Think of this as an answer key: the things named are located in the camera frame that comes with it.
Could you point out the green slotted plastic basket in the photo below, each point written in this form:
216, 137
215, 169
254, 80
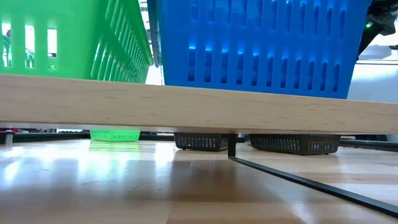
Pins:
74, 46
115, 136

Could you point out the blue slotted plastic basket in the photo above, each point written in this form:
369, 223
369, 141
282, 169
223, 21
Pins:
264, 40

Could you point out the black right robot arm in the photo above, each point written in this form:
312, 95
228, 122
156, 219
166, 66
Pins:
381, 15

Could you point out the light wooden shelf board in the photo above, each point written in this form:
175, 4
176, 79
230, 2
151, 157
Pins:
186, 109

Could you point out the black slotted plastic basket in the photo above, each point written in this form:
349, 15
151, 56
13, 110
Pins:
199, 142
295, 144

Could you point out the thin black metal shelf frame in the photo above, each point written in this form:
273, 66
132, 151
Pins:
232, 146

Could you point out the dark vertical post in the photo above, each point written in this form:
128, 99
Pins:
154, 31

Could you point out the black aluminium table rail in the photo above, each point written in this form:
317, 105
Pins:
46, 137

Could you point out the short silver metal post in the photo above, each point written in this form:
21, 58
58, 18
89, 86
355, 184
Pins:
9, 138

